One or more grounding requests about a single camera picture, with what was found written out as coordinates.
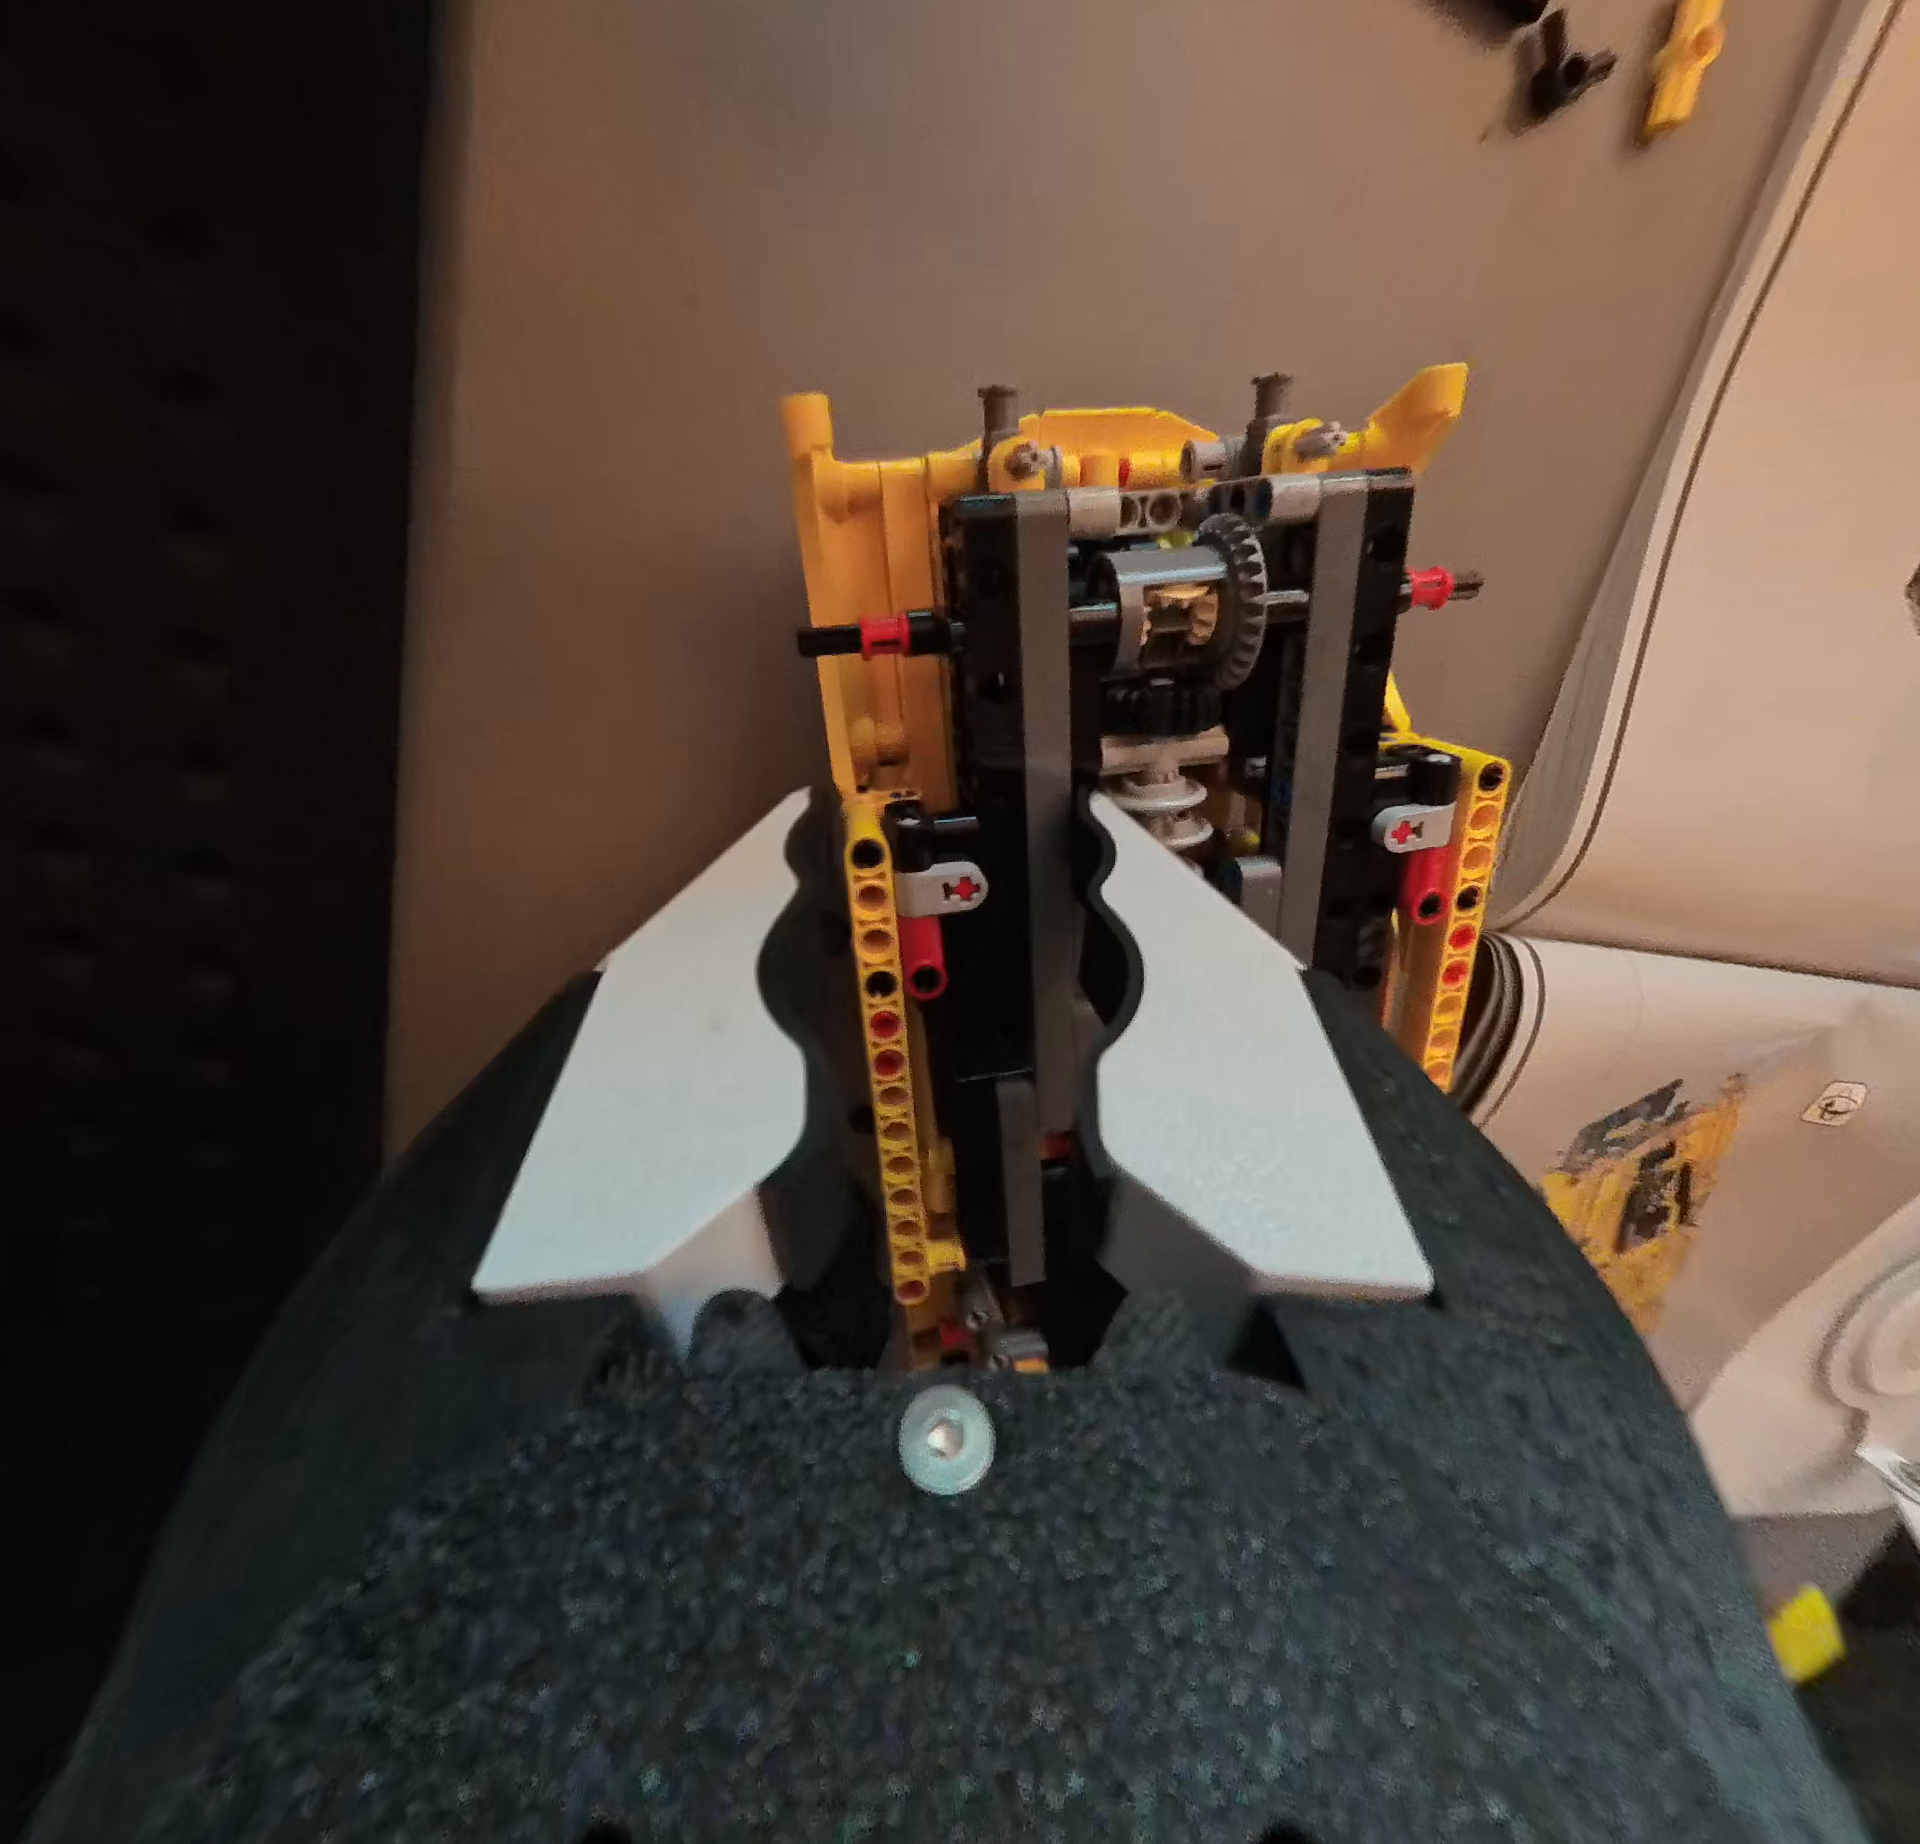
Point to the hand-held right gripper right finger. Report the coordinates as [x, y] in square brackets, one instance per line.
[1261, 1124]

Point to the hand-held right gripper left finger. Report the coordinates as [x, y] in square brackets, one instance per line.
[661, 1095]

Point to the yellow brick car model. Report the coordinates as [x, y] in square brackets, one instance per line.
[1170, 644]

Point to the dark perforated panel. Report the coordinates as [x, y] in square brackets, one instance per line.
[195, 675]

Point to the open instruction booklet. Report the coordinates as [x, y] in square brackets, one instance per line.
[1801, 675]

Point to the black connector piece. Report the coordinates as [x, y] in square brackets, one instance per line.
[1561, 66]

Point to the yellow connector piece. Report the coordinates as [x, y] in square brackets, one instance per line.
[1689, 53]

